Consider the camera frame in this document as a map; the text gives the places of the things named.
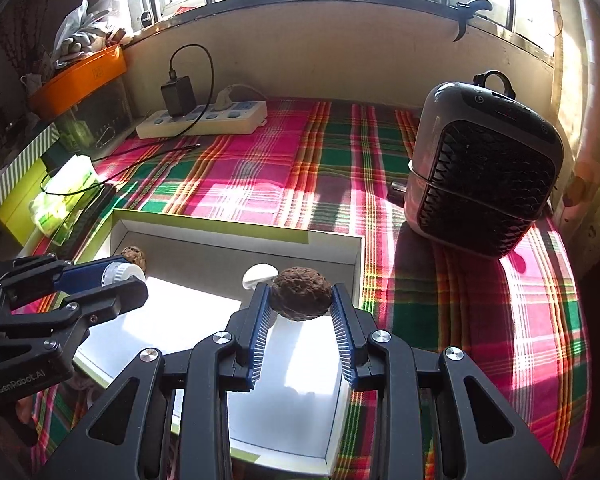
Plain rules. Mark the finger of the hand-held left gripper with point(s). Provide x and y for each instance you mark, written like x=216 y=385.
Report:
x=110 y=300
x=80 y=275

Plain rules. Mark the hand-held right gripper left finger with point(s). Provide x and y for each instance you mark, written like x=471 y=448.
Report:
x=260 y=340

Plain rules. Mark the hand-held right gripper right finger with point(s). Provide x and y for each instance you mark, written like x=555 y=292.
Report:
x=341 y=340

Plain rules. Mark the white round jar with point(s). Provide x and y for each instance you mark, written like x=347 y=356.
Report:
x=127 y=272

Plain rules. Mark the brown walnut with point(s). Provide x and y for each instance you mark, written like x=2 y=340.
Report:
x=132 y=252
x=300 y=292

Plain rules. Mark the white cardboard box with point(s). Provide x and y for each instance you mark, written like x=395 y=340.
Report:
x=290 y=410

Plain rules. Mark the black ribbed bar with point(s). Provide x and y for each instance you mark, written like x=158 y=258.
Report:
x=87 y=220

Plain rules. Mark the white mushroom figurine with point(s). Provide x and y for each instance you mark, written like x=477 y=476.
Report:
x=257 y=274

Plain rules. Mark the green tissue pack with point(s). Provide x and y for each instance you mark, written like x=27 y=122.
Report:
x=70 y=180

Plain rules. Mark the green box striped lid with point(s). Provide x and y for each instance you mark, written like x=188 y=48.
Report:
x=15 y=160

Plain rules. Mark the small black object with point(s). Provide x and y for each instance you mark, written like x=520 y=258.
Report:
x=397 y=191

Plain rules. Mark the clear glass tank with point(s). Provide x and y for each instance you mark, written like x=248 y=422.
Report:
x=105 y=110

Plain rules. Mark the plaid blanket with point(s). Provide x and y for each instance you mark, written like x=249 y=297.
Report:
x=330 y=170

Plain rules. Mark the orange plastic container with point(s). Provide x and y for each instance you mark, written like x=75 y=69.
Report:
x=80 y=80

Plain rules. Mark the white mug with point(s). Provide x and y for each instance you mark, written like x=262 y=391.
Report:
x=31 y=82

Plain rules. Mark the black charger adapter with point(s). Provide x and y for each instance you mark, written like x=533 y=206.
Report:
x=177 y=95

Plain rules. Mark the grey black space heater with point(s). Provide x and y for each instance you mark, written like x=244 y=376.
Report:
x=480 y=185

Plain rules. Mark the white power strip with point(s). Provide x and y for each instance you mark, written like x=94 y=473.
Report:
x=220 y=120

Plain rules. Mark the white plug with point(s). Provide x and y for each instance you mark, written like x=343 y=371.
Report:
x=225 y=97

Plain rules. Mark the clear plastic bags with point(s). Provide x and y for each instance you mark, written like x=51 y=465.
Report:
x=80 y=25

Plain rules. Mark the black hook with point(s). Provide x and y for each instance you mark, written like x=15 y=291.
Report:
x=467 y=10

